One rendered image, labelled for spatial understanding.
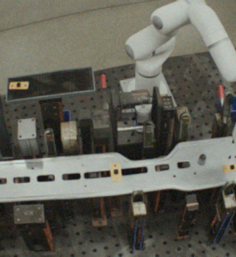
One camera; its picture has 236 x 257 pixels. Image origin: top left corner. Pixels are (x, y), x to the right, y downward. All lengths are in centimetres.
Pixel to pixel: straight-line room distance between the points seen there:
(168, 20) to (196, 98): 90
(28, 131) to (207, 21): 81
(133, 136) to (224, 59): 62
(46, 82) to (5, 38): 205
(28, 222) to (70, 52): 216
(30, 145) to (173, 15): 75
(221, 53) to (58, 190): 80
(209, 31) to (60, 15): 262
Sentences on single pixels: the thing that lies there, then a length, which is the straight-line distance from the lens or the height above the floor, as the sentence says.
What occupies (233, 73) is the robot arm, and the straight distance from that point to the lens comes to 161.
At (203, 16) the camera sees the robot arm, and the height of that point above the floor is 161.
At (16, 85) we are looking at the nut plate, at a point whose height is 116.
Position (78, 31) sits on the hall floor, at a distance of 391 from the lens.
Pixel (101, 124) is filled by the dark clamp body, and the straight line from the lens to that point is 193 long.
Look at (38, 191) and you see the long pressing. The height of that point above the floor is 100.
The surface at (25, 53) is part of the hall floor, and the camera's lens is 380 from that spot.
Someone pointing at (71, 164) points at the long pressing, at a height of 100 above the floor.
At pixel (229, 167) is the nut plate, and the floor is 100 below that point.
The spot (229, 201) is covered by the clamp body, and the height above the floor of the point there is 104.
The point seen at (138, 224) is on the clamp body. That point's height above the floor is 96.
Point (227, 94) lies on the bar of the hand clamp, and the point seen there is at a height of 121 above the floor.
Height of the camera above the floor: 262
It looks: 54 degrees down
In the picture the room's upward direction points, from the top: 1 degrees clockwise
